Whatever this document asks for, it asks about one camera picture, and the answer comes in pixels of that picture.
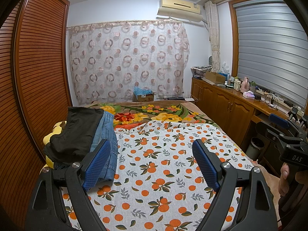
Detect small black tripod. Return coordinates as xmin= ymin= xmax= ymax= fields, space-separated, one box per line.
xmin=289 ymin=108 xmax=299 ymax=123

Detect cardboard box with blue cloth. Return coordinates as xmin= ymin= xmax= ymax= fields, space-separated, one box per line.
xmin=133 ymin=87 xmax=154 ymax=103

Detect floral blanket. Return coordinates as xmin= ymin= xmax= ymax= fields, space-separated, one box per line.
xmin=87 ymin=101 xmax=280 ymax=198

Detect grey window blind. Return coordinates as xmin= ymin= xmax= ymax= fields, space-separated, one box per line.
xmin=234 ymin=1 xmax=308 ymax=106

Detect plastic bag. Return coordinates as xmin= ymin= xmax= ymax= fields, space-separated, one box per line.
xmin=218 ymin=61 xmax=230 ymax=74

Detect orange fruit print bed sheet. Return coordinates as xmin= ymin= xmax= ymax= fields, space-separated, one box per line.
xmin=60 ymin=121 xmax=255 ymax=231

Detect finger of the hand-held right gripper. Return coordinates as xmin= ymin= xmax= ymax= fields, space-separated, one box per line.
xmin=268 ymin=114 xmax=308 ymax=135
xmin=255 ymin=121 xmax=299 ymax=150

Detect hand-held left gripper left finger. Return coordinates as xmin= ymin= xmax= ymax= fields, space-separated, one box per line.
xmin=24 ymin=138 xmax=112 ymax=231

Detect wooden slatted wardrobe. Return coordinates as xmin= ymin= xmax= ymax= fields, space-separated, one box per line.
xmin=0 ymin=0 xmax=73 ymax=198

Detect person's right hand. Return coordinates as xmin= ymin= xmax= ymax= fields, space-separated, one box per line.
xmin=279 ymin=162 xmax=295 ymax=196

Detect open cardboard box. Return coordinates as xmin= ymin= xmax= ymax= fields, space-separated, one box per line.
xmin=204 ymin=71 xmax=227 ymax=83

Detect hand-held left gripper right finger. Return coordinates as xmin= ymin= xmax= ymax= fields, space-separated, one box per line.
xmin=192 ymin=138 xmax=280 ymax=231

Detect basket of small things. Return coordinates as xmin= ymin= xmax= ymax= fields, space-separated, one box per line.
xmin=191 ymin=65 xmax=212 ymax=79

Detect grey trash can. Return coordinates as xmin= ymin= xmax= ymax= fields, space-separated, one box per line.
xmin=245 ymin=137 xmax=265 ymax=159

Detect beige window curtain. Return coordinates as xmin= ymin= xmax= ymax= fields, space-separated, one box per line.
xmin=204 ymin=1 xmax=222 ymax=74

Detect yellow plush toy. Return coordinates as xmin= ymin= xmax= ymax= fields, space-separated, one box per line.
xmin=43 ymin=121 xmax=66 ymax=169

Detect long wooden cabinet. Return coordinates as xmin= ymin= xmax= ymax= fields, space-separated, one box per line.
xmin=191 ymin=77 xmax=308 ymax=150

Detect black pants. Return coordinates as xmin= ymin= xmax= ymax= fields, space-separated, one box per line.
xmin=43 ymin=107 xmax=104 ymax=164

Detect wall air conditioner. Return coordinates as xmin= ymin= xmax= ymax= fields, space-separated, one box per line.
xmin=157 ymin=0 xmax=201 ymax=22

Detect circle pattern sheer curtain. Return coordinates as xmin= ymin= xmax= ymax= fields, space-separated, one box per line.
xmin=69 ymin=20 xmax=189 ymax=100

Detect blue denim jeans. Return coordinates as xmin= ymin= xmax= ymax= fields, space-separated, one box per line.
xmin=95 ymin=112 xmax=115 ymax=150
xmin=54 ymin=135 xmax=119 ymax=181

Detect black cables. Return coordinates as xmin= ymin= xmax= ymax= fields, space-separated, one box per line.
xmin=265 ymin=94 xmax=280 ymax=107

